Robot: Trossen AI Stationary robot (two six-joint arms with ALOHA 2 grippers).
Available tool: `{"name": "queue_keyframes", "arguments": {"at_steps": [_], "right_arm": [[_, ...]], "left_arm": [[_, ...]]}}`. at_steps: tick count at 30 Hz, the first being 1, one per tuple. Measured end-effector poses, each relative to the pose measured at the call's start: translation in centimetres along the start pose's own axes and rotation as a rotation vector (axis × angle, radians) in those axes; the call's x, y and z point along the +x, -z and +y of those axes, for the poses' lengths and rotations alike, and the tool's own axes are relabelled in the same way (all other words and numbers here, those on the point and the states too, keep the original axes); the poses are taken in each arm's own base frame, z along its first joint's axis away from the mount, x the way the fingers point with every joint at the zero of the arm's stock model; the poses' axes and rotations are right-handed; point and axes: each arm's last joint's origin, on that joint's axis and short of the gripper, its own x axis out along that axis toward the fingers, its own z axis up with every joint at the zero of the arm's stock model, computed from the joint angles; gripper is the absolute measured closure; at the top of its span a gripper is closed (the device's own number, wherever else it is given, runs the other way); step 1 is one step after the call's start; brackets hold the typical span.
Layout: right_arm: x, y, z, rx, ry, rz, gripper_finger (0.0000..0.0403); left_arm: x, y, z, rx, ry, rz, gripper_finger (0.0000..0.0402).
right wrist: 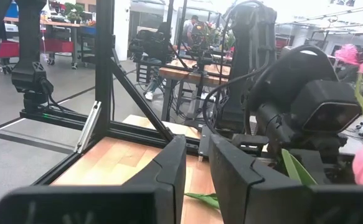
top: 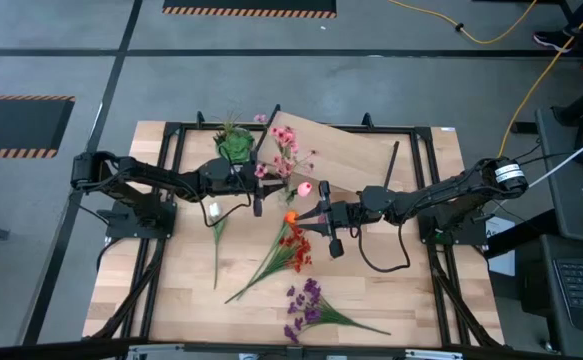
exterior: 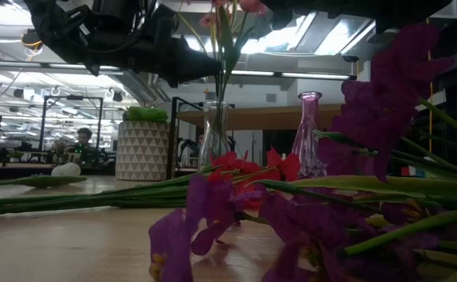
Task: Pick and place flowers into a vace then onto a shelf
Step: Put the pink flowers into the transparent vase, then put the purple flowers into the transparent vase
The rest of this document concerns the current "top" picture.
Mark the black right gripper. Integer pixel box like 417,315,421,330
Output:
298,180,367,260

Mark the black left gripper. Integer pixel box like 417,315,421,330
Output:
230,162,289,218

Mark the orange artificial tulip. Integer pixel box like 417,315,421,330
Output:
238,210,301,289

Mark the red artificial flower bunch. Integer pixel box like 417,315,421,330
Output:
224,222,315,305

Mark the pink artificial blossom bunch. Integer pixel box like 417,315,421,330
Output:
253,113,318,201

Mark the purple artificial flower bunch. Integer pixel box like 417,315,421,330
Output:
281,277,392,345

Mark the succulent in patterned pot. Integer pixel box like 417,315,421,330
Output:
212,112,256,166

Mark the black hazard-striped floor mat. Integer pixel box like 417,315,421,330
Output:
0,94,76,160
162,0,338,20

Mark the white paper sign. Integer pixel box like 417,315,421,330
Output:
485,215,517,277

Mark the dark grey desk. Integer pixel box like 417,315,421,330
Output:
514,234,583,360

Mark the dark grey side table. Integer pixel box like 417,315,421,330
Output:
535,107,583,245

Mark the black stand base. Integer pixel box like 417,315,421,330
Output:
509,74,583,135

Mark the black metal table frame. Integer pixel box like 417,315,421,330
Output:
90,110,505,351

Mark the silver aluminium rail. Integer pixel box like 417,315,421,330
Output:
125,343,465,360

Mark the yellow extension cable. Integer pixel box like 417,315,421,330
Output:
388,0,540,45
495,0,583,161

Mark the white cable sleeve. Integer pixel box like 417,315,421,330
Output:
528,128,583,189

